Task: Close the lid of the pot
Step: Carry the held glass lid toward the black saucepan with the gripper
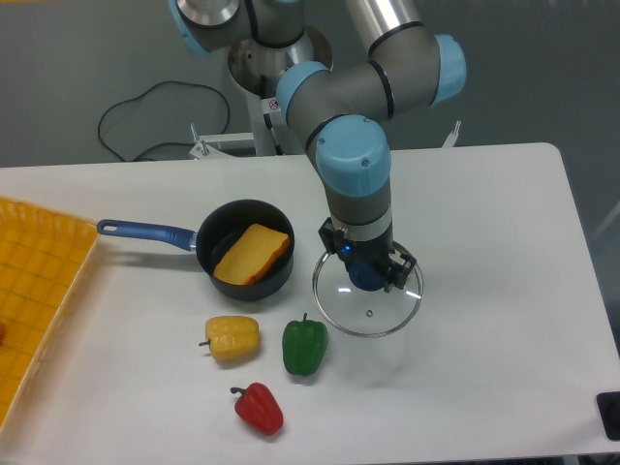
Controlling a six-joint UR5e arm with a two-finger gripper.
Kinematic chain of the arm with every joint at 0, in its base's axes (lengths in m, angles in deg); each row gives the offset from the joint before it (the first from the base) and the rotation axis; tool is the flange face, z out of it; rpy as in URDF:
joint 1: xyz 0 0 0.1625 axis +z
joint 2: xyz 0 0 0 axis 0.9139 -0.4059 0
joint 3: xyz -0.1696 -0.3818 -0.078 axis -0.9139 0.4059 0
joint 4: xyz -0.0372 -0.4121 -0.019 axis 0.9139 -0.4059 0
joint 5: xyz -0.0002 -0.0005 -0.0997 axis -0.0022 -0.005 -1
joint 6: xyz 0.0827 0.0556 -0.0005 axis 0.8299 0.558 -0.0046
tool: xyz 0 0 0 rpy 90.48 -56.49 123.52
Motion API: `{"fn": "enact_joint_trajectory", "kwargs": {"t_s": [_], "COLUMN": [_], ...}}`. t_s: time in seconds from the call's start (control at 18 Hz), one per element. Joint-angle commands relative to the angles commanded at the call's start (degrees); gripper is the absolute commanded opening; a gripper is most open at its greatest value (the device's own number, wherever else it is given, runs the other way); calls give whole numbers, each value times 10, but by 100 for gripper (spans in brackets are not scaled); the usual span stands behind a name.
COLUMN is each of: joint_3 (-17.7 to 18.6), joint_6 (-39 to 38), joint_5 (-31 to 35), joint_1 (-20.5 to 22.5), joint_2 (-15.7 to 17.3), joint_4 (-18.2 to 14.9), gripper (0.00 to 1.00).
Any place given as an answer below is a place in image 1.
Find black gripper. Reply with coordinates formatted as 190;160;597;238
319;217;417;293

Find glass pot lid blue knob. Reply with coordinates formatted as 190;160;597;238
312;252;423;338

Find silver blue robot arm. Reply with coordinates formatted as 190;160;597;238
169;1;467;292

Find green bell pepper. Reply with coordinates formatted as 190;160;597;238
282;313;328;377

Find yellow toast bread slice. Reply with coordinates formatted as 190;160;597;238
213;223;292;286

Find yellow bell pepper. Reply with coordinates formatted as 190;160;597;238
199;316;262;362

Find red bell pepper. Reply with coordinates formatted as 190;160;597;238
230;383;284;436

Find black object table corner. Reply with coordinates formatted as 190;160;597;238
596;391;620;441

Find yellow plastic basket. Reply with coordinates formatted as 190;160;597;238
1;197;99;425

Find black saucepan blue handle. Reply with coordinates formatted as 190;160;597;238
97;200;295;301

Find black cable on floor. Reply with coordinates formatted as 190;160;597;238
98;80;231;163

